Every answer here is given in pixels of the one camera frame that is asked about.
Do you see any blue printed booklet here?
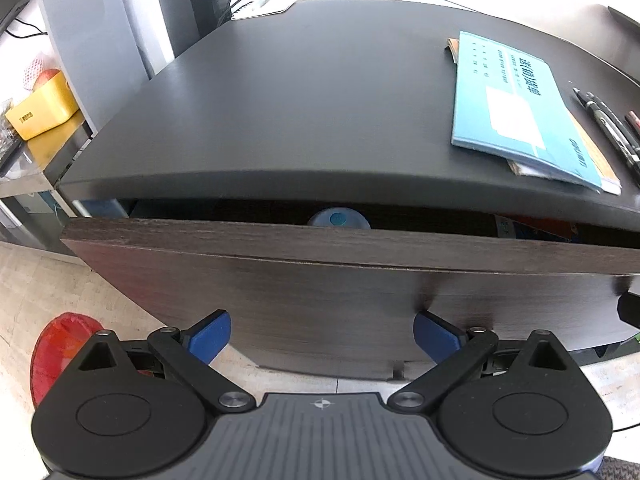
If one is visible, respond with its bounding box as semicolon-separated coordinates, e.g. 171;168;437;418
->
494;214;578;240

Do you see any plain black pen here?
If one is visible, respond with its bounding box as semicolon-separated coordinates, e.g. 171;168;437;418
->
586;91;640;153

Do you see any yellow plastic basket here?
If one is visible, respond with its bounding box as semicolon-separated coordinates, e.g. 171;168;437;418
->
4;71;82;142

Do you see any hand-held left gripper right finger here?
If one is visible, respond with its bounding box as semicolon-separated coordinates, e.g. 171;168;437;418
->
386;310;587;413

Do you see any white card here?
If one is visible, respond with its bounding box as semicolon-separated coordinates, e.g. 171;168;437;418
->
231;0;297;22

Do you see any black monitor cable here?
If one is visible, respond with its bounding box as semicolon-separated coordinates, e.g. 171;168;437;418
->
4;15;48;42

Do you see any light blue booklet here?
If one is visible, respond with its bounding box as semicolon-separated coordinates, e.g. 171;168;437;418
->
444;30;622;196

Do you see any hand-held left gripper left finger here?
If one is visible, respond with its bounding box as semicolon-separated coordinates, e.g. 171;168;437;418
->
64;309;255;413

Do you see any light blue round container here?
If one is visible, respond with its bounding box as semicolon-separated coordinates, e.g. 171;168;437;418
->
306;207;372;231

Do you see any tan receipt booklet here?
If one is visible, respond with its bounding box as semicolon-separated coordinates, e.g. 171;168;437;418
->
445;36;623;195

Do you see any grey curved panel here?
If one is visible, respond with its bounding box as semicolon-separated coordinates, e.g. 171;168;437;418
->
26;0;177;135

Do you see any black pen with silver clip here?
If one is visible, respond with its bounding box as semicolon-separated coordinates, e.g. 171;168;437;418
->
573;87;640;168

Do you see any dark wood drawer cabinet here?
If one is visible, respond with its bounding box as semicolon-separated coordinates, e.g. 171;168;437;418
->
55;0;640;382

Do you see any clear snack bag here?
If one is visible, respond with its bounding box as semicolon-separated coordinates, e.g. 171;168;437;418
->
0;99;22;162

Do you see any stainless steel table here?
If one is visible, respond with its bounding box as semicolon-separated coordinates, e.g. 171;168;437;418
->
0;110;97;262

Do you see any large dark wood drawer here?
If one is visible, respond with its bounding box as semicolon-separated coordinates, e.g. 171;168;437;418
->
60;199;640;382

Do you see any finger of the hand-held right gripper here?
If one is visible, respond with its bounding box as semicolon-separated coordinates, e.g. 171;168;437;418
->
617;290;640;325

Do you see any apple in foam net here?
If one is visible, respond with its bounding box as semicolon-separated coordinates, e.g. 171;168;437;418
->
21;57;65;95

